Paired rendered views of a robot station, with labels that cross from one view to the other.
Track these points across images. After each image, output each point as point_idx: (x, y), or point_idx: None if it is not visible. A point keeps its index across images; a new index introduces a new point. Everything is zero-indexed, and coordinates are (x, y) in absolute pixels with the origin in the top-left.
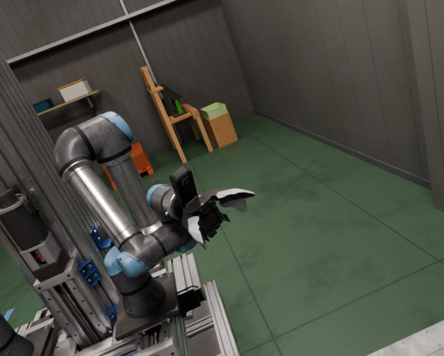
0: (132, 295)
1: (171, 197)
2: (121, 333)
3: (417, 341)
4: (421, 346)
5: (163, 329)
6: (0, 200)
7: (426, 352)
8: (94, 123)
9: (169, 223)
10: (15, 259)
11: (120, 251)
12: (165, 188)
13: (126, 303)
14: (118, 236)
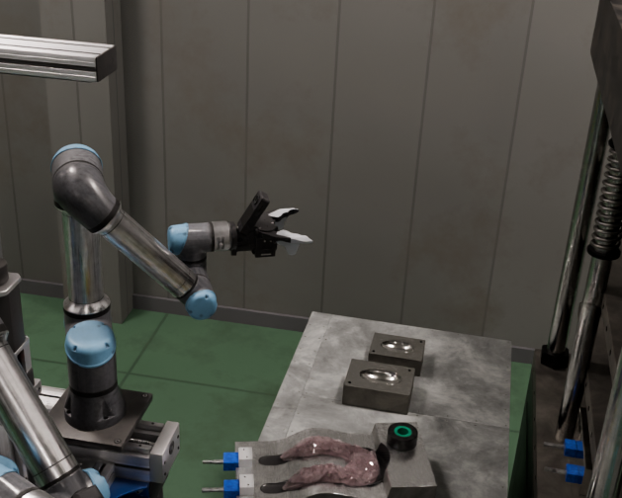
0: (113, 390)
1: (227, 226)
2: (122, 439)
3: (302, 356)
4: (307, 357)
5: (146, 423)
6: (5, 271)
7: (312, 358)
8: (92, 157)
9: (202, 261)
10: None
11: (191, 292)
12: (200, 223)
13: (101, 408)
14: (190, 277)
